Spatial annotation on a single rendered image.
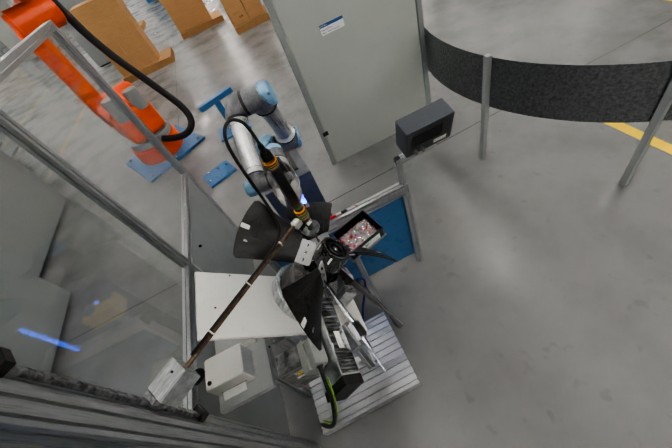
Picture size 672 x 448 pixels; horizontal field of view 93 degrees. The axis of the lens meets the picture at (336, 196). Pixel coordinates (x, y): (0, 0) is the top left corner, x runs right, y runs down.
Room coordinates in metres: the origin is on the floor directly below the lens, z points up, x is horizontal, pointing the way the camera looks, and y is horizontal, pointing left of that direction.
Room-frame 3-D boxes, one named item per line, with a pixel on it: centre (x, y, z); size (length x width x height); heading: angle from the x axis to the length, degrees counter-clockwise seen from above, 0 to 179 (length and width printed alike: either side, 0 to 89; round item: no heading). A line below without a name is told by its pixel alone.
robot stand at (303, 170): (1.59, 0.24, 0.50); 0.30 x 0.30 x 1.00; 7
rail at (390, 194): (1.17, 0.06, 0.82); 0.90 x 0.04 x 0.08; 93
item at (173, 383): (0.42, 0.63, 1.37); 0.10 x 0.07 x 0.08; 128
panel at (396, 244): (1.17, 0.06, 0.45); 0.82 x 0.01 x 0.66; 93
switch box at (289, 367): (0.56, 0.46, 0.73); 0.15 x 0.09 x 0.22; 93
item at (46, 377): (0.39, 0.67, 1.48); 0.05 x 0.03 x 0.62; 38
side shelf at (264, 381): (0.66, 0.68, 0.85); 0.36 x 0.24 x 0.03; 3
